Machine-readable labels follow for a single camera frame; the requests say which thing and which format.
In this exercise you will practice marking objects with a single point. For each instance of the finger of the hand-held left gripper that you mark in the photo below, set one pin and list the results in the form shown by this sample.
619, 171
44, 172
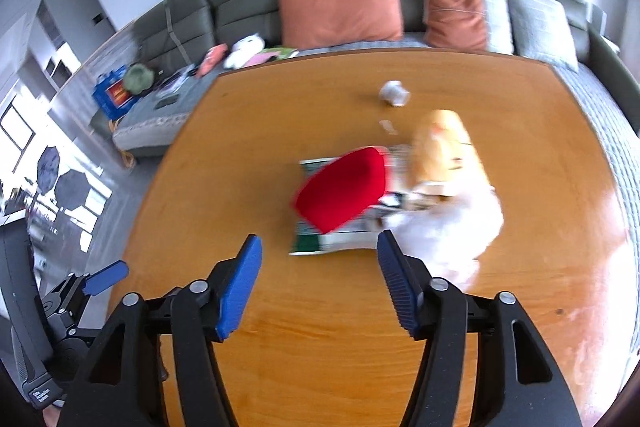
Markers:
107, 275

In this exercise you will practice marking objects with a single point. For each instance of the black wall switch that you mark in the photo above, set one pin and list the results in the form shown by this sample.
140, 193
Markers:
97, 19

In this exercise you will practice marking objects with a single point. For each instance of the narrow grey pillow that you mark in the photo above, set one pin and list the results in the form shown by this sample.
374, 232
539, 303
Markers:
499, 22

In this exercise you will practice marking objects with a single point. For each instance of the small orange pillow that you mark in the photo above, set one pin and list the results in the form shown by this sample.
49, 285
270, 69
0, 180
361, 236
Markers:
455, 12

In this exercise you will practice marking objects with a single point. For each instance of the green hat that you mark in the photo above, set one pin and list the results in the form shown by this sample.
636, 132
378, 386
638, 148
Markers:
137, 78

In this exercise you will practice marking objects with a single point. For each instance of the yellow rounded object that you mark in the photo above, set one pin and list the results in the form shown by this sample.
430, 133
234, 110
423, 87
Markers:
440, 147

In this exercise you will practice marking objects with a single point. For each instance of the clear plastic packets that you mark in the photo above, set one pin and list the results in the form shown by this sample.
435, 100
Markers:
172, 87

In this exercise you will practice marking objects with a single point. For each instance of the pink cloth item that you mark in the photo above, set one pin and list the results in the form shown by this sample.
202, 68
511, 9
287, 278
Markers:
210, 61

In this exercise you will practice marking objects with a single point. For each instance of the large orange pillow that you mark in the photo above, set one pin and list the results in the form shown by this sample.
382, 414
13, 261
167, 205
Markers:
340, 12

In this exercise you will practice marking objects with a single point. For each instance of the green pink paper sheets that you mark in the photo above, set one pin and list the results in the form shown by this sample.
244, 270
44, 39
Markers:
280, 53

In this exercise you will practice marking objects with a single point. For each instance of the green white booklet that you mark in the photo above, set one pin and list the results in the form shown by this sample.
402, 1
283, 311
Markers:
320, 243

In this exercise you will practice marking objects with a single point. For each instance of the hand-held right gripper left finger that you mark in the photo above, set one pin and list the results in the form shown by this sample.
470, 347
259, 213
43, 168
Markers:
237, 292

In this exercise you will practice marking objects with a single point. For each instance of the white plush toy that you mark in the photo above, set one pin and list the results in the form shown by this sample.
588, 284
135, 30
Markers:
245, 49

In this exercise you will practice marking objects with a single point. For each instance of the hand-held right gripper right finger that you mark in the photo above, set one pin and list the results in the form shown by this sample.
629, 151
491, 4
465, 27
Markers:
400, 287

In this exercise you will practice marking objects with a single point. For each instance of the small white paper scrap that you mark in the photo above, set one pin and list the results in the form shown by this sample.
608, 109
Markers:
388, 127

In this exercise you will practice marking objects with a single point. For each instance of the wide grey pillow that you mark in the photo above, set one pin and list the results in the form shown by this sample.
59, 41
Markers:
540, 27

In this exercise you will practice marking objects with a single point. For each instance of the dark umbrella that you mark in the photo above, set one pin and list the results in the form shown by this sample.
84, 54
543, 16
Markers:
49, 169
72, 189

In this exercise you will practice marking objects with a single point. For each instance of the red pouch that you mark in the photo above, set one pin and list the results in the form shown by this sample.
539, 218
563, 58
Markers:
340, 192

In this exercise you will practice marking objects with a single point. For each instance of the crumpled white paper cup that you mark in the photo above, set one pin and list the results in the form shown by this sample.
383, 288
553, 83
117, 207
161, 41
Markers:
394, 92

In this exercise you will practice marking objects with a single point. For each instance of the blue red shopping bag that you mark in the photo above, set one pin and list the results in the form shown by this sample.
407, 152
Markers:
112, 96

